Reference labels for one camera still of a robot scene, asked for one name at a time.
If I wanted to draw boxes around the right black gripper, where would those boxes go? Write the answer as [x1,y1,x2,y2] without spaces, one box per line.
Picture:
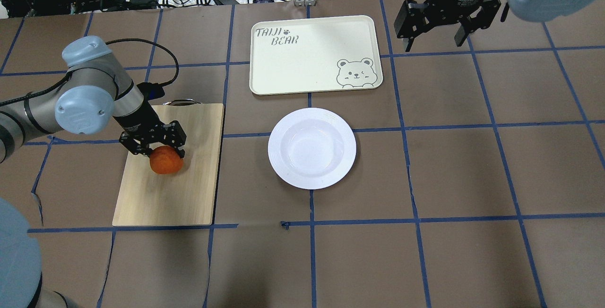
[394,0,501,52]

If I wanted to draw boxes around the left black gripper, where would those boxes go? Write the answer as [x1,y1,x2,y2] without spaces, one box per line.
[119,120,186,159]

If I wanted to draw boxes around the orange fruit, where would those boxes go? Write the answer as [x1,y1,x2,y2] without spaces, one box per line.
[149,145,184,175]

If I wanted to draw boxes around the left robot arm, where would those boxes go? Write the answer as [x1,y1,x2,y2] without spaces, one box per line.
[0,35,186,308]

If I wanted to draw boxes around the cream bear tray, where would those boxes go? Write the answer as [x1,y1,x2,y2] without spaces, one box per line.
[249,15,384,95]

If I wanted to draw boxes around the wooden cutting board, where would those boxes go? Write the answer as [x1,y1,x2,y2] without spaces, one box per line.
[112,103,225,227]

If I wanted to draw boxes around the white round plate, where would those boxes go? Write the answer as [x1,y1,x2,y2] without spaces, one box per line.
[268,108,357,190]

